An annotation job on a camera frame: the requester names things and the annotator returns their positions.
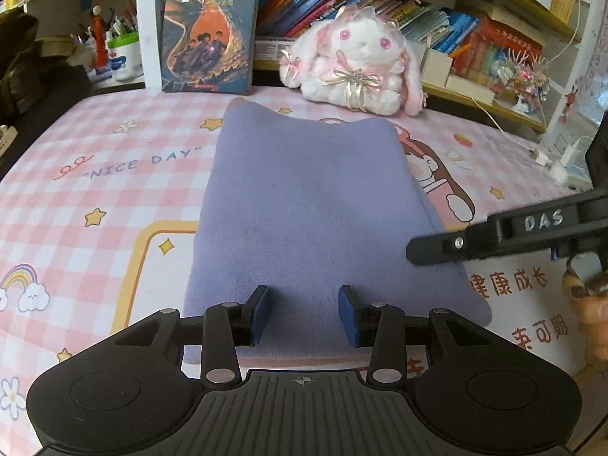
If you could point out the white pen holder box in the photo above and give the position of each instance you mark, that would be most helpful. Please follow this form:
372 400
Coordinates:
436 68

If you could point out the white charger plug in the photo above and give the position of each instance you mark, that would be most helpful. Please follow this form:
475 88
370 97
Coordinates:
570 151

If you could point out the person right hand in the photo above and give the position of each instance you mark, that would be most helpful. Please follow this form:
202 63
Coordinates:
589 305

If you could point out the Harry Potter book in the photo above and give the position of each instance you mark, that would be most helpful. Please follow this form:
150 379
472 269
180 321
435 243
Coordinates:
207 46

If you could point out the white pen cup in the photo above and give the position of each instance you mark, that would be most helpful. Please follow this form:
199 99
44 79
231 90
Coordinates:
125 57

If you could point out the wooden bookshelf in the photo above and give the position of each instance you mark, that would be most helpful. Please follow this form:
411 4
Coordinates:
561 24

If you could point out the white power strip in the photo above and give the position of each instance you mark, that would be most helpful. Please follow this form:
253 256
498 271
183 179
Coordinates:
573 173

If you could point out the colourful bead tree ornament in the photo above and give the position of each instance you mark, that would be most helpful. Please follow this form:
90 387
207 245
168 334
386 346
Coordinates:
525 76

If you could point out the purple and pink garment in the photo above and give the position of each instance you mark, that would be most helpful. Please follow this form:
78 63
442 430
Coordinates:
305 207

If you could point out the row of upright books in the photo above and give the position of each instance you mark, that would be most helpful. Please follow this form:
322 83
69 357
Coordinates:
474 33

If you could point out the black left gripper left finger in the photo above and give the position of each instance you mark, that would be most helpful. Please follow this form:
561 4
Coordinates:
228 326

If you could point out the white USB adapter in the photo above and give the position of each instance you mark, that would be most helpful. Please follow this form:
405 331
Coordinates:
541 158

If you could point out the pink white plush bunny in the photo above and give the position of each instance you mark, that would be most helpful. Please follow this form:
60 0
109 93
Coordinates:
357 61

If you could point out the pink checkered desk mat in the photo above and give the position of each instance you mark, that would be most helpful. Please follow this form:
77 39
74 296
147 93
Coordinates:
98 220

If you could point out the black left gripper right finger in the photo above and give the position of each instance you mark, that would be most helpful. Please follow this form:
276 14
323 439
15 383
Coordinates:
379 327

